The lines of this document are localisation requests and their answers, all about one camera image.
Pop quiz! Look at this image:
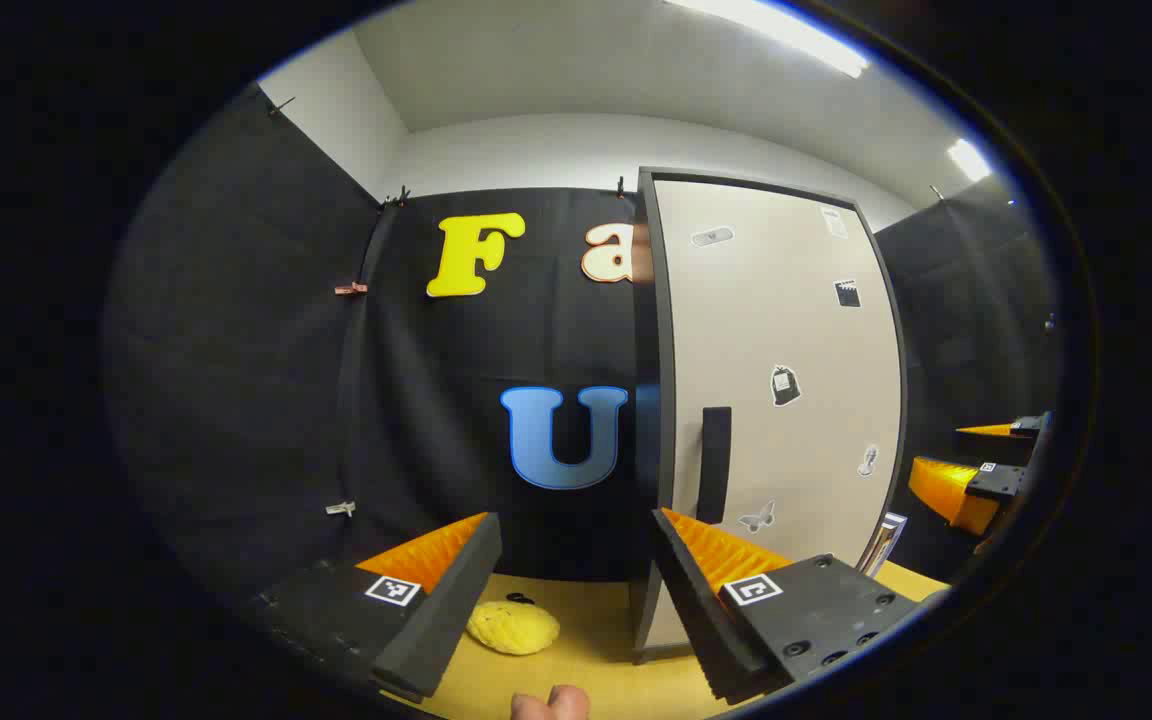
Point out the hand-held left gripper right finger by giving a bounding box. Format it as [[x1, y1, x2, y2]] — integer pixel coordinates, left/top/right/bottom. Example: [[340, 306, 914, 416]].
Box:
[[650, 507, 937, 706]]

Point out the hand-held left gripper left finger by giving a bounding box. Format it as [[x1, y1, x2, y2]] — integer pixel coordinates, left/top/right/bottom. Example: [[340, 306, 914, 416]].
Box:
[[246, 512, 503, 703]]

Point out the dark grey cabinet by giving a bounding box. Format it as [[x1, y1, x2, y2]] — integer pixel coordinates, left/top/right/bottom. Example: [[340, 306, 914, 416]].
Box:
[[631, 166, 912, 666]]

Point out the yellow sponge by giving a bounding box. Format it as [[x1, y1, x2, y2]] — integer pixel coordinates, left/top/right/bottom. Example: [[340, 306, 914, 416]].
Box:
[[466, 600, 562, 657]]

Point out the grey blue book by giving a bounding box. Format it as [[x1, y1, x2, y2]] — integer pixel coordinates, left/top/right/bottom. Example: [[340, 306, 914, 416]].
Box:
[[874, 512, 909, 579]]

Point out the small ceiling light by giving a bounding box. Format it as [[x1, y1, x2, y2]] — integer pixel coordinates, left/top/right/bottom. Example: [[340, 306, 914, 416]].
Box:
[[946, 138, 994, 183]]

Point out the black backdrop cloth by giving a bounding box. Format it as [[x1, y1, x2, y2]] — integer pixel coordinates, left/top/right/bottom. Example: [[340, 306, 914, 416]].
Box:
[[101, 85, 1057, 611]]

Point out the long ceiling light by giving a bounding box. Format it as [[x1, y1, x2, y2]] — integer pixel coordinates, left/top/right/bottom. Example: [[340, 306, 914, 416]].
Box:
[[661, 0, 872, 79]]

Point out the black door handle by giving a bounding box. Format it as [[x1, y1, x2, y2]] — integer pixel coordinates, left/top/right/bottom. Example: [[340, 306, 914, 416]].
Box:
[[696, 407, 733, 526]]

